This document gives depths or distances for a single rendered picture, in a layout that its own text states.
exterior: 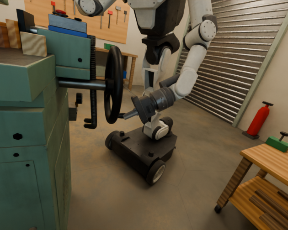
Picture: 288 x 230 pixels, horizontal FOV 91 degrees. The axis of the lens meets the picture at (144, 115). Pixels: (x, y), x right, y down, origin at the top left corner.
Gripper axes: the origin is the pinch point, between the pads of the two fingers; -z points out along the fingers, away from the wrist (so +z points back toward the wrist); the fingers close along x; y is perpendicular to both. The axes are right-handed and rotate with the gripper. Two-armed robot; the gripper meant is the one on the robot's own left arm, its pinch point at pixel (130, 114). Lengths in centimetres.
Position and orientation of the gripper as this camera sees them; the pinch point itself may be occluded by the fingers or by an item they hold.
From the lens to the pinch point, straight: 57.9
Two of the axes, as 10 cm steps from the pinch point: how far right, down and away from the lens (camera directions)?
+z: 8.9, -4.4, 1.2
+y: 2.6, 2.7, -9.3
